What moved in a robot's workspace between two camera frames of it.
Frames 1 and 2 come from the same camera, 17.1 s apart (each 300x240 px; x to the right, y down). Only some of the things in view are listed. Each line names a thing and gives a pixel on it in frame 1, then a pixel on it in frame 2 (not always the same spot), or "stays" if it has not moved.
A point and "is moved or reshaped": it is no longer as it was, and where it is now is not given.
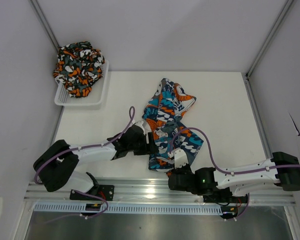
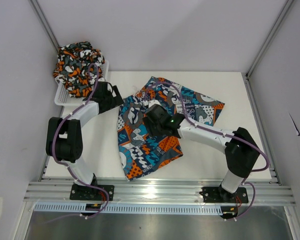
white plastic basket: [97, 96] stays
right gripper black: [176, 171] -> [149, 125]
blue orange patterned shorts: [163, 114] is moved or reshaped
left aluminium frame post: [44, 21] stays
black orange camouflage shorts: [79, 66] stays
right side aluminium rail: [265, 144] stays
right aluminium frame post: [269, 37] stays
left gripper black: [149, 148] -> [116, 101]
